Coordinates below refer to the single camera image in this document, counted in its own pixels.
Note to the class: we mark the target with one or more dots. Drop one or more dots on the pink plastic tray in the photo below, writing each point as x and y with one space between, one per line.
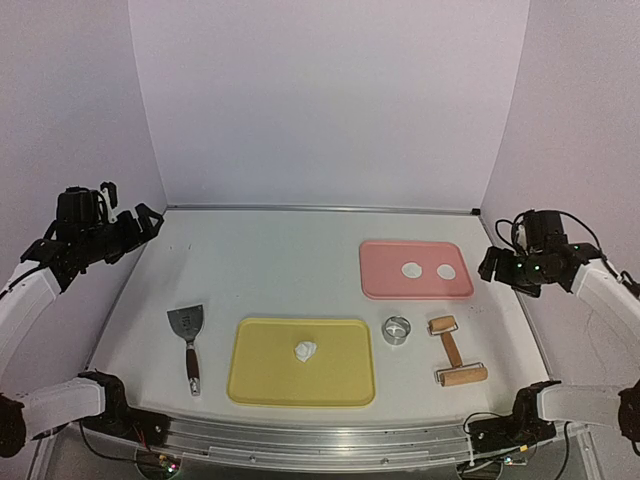
382 279

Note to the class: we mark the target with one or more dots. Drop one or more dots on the round dumpling wrapper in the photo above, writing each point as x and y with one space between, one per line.
412 270
446 272

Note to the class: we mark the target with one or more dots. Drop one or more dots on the metal scraper with wooden handle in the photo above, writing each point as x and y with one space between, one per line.
187 323

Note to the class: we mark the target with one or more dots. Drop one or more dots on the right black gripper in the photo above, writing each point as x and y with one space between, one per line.
503 264

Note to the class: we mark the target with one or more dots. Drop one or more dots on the round dumpling wrapper right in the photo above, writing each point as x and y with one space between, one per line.
446 272

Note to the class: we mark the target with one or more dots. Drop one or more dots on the white dough lump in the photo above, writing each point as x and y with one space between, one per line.
305 350

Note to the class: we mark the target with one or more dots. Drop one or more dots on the round dumpling wrapper left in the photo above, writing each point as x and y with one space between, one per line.
412 270

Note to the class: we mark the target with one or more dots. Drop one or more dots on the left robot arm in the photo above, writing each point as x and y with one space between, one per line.
87 229

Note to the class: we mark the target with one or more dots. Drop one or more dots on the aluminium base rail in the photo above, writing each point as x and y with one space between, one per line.
184 448

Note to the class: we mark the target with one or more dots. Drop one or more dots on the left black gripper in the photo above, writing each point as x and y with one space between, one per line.
129 226

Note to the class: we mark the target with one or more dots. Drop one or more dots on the yellow plastic tray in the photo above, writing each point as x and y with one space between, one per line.
265 373

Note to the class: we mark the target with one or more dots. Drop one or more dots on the wooden double-ended rolling pin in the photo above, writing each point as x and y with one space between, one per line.
457 373

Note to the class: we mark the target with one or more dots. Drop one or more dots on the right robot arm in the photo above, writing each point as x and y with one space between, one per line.
538 253

